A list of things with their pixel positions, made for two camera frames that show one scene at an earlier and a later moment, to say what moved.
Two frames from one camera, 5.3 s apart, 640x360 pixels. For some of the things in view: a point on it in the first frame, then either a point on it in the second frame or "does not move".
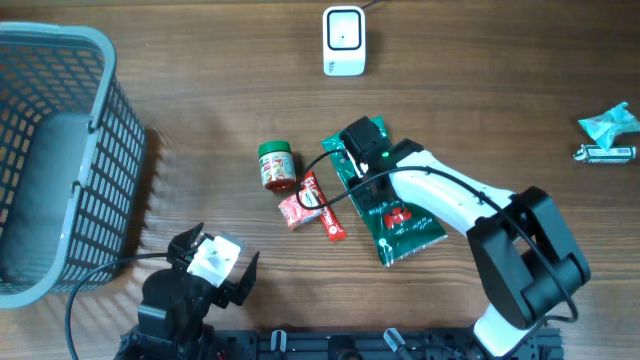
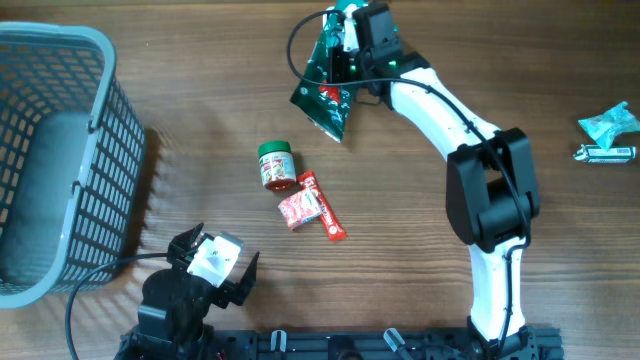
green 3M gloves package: x=396 y=229 → x=327 y=105
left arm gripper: x=237 y=293 does not move
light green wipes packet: x=607 y=125 does not move
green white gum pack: x=597 y=154 does not move
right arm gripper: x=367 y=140 → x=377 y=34
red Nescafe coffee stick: x=335 y=228 does not move
